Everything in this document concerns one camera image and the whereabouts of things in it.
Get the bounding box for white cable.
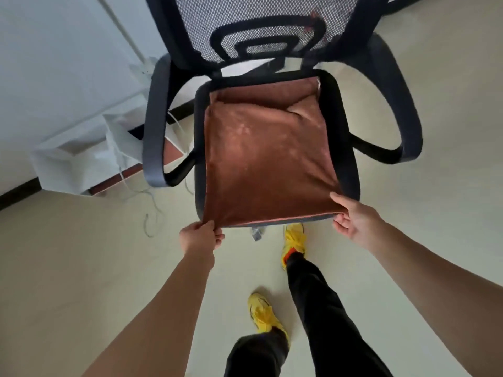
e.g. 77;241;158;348
115;110;197;238

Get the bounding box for person's left forearm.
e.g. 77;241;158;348
82;251;215;377

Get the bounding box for person's left hand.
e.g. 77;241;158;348
179;221;226;268

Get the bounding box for yellow sneaker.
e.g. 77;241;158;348
281;222;306;270
248;292;291;347

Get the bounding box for person's black trousers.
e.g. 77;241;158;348
224;254;393;377

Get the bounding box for brown seat cushion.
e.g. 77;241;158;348
202;77;349;229

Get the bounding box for person's right hand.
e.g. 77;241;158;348
329;191;388;251

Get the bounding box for large white paper bag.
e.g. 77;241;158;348
31;143;120;197

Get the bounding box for black mesh office chair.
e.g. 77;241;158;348
142;0;424;242

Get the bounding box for person's right forearm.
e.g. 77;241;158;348
367;221;503;377

